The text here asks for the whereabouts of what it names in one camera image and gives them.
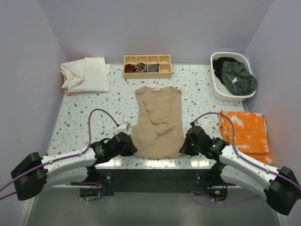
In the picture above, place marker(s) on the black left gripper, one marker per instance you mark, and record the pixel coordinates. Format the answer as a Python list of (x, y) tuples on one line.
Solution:
[(128, 146)]

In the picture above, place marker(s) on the wooden compartment organizer box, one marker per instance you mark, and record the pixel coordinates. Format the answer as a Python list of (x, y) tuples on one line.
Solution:
[(164, 61)]

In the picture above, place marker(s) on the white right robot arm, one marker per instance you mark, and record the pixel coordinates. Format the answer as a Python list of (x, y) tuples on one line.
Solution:
[(279, 187)]

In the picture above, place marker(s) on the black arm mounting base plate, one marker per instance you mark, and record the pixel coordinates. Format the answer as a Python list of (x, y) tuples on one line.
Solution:
[(111, 181)]

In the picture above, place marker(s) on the beige t-shirt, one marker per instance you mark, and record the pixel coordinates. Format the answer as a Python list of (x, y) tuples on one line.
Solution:
[(158, 133)]

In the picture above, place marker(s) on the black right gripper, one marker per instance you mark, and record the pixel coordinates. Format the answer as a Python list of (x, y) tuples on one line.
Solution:
[(189, 145)]

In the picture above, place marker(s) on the dark green t-shirt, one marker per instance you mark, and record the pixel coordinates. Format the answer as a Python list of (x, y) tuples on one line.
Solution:
[(237, 79)]

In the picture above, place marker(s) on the white plastic laundry basket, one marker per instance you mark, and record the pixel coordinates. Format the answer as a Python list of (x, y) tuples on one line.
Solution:
[(220, 91)]

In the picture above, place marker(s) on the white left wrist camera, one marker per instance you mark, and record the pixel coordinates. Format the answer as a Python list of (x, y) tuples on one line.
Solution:
[(123, 128)]

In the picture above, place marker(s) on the orange black rolled sock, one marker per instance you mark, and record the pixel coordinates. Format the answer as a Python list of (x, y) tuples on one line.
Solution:
[(129, 68)]

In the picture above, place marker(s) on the orange tie-dye folded t-shirt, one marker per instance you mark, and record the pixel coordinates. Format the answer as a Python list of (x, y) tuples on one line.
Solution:
[(250, 134)]

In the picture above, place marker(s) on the cream folded t-shirt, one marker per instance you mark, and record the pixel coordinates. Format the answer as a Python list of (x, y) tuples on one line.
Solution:
[(90, 74)]

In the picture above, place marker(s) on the black garment in basket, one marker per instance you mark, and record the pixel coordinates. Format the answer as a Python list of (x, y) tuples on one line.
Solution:
[(218, 63)]

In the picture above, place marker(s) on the grey rolled sock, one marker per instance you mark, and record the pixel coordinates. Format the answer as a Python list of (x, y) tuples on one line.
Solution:
[(153, 68)]

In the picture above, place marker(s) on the aluminium frame rail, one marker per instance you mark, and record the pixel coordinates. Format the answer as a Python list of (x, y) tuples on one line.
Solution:
[(62, 206)]

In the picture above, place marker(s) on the brown patterned rolled sock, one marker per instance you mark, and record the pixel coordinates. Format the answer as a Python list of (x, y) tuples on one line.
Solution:
[(141, 68)]

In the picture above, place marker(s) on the pink folded t-shirt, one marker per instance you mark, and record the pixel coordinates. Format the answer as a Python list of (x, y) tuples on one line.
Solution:
[(65, 89)]

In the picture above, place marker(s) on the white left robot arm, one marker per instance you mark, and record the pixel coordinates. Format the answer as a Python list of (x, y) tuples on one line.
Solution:
[(36, 172)]

